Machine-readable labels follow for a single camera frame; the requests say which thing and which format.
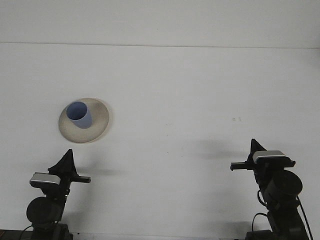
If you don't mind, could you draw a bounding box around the pale blue cup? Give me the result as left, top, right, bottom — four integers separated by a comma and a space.
65, 100, 93, 130

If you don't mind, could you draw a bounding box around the pale round plate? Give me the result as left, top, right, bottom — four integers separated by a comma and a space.
58, 97, 113, 145

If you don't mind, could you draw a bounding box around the grey gripper camera box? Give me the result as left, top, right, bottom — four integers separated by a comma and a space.
251, 150, 289, 165
29, 172, 62, 188

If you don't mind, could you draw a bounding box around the dark brown base platform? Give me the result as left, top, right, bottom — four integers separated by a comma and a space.
0, 228, 33, 240

